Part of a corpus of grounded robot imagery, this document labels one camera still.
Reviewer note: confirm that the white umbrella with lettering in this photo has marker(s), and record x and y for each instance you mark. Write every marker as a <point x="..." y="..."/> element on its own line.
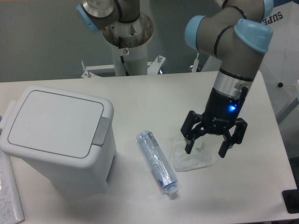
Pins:
<point x="280" y="58"/>

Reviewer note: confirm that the white plastic trash can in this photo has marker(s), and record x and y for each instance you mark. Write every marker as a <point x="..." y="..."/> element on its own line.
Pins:
<point x="64" y="135"/>

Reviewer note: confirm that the white metal base frame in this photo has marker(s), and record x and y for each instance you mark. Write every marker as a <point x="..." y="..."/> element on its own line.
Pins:
<point x="152" y="68"/>

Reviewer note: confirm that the crushed clear plastic bottle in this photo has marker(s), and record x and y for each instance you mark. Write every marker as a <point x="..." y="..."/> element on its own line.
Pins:
<point x="157" y="162"/>

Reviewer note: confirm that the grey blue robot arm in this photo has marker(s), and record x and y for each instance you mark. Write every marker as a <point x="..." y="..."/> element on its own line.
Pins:
<point x="98" y="14"/>

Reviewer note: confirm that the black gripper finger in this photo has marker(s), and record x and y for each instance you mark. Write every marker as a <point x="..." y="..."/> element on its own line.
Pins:
<point x="235" y="138"/>
<point x="191" y="129"/>

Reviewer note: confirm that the crumpled white plastic bag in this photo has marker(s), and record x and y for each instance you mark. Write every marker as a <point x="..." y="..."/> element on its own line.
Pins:
<point x="201" y="155"/>

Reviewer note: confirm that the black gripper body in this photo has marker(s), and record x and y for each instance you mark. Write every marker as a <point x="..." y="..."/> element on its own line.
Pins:
<point x="221" y="112"/>

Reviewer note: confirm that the black device at edge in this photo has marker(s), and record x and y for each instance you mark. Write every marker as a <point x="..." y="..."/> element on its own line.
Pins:
<point x="291" y="200"/>

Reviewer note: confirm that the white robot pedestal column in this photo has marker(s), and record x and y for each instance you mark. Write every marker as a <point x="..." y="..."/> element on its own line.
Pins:
<point x="129" y="42"/>

